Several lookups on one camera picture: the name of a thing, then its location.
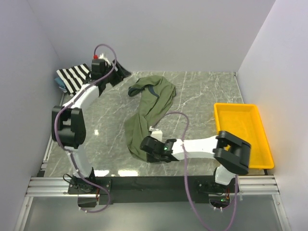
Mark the aluminium frame rail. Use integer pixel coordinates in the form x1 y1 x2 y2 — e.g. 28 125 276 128
25 175 280 197

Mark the olive green tank top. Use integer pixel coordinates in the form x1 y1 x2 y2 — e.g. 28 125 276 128
124 75 176 163

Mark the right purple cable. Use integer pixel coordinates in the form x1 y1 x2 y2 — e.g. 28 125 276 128
154 112 241 231

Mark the black white striped folded top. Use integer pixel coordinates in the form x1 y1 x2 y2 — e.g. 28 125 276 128
56 64 90 96

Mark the yellow plastic tray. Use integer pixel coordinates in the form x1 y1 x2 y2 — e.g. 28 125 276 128
214 103 274 169

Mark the purple cable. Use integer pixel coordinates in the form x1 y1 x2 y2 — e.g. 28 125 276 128
154 112 241 231
54 43 118 214

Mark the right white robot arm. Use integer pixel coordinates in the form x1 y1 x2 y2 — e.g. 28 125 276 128
140 131 251 192

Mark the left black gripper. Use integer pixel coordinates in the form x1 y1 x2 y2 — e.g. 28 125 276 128
103 60 131 88

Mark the teal folded top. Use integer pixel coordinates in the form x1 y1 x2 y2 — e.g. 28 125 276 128
54 77 65 89

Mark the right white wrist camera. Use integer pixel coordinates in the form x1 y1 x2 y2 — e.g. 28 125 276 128
149 126 163 141

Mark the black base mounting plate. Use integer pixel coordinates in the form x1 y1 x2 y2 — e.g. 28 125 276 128
67 175 240 205

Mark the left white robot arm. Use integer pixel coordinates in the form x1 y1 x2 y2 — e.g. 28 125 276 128
51 58 131 193

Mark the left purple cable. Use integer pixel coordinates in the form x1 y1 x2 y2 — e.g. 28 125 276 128
54 43 118 214

